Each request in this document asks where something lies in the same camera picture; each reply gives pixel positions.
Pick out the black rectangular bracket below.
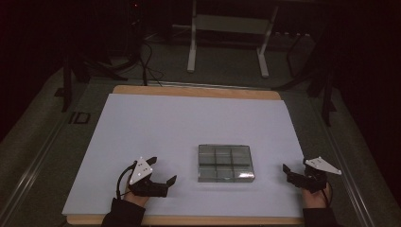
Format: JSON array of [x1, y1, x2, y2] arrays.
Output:
[[68, 111, 92, 125]]

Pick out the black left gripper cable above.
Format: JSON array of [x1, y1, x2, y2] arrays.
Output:
[[115, 161, 138, 201]]

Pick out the white metal stand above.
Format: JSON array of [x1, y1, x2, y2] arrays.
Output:
[[186, 0, 280, 79]]

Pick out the person's right hand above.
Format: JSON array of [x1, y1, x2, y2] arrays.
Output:
[[302, 183, 334, 209]]

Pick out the metal floor rail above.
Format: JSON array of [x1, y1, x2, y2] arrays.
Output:
[[146, 80, 280, 92], [324, 126, 377, 227], [0, 119, 70, 227]]

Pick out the black tripod stand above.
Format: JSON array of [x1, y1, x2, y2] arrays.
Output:
[[273, 31, 339, 128], [54, 53, 128, 114]]

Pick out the clear plastic compartment box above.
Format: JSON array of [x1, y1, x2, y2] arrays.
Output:
[[197, 144, 256, 183]]

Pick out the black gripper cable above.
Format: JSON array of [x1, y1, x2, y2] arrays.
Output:
[[324, 181, 334, 207], [115, 161, 138, 201]]

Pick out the person's left hand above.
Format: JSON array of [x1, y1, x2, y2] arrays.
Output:
[[123, 190, 150, 208]]

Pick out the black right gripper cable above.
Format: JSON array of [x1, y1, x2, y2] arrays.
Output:
[[324, 181, 334, 207]]

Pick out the dark equipment with red light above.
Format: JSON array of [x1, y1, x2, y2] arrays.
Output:
[[126, 0, 147, 61]]

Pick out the black floor cables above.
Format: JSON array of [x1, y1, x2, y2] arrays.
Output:
[[137, 41, 165, 87]]

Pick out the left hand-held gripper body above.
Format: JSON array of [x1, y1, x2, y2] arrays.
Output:
[[127, 156, 169, 199]]

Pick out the white table mat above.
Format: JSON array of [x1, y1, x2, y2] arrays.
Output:
[[61, 93, 306, 218]]

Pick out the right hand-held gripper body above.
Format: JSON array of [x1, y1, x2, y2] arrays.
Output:
[[292, 156, 342, 194]]

